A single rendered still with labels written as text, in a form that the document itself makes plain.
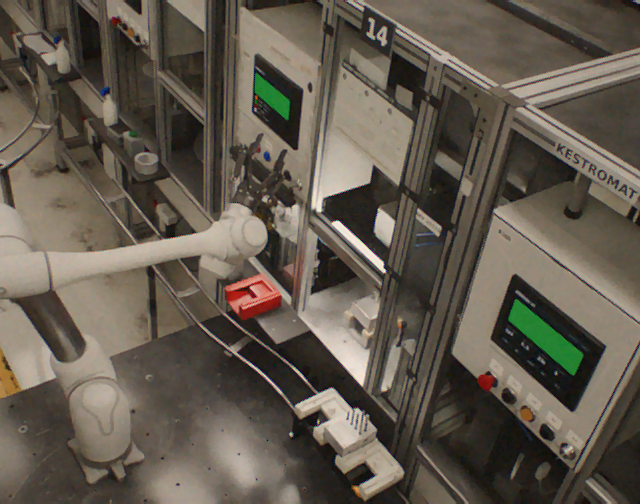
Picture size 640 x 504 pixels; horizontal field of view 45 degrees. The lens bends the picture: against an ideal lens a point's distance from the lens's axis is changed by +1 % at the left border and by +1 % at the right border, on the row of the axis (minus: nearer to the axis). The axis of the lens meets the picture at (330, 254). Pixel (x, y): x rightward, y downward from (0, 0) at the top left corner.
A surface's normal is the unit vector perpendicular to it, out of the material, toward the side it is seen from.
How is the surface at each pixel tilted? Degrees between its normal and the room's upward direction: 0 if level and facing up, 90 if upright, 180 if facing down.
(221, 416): 0
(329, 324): 0
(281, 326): 0
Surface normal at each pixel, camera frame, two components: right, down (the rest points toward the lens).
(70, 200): 0.11, -0.77
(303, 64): -0.81, 0.29
